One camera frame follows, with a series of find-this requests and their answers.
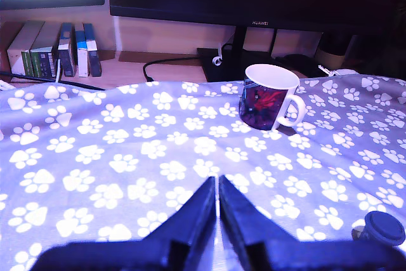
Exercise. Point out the dark round coffee capsule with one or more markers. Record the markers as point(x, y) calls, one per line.
point(383, 228)

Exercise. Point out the paw print cloth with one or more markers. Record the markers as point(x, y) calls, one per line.
point(127, 156)

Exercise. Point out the purple printed white mug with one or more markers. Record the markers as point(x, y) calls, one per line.
point(263, 106)

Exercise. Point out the beige round container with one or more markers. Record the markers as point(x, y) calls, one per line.
point(331, 56)

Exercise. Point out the tall blue and white box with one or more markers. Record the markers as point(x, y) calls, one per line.
point(93, 52)

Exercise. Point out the slim blue and white box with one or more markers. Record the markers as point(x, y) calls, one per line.
point(81, 55)

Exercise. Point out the tall blue and black box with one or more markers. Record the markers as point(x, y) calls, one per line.
point(66, 52)

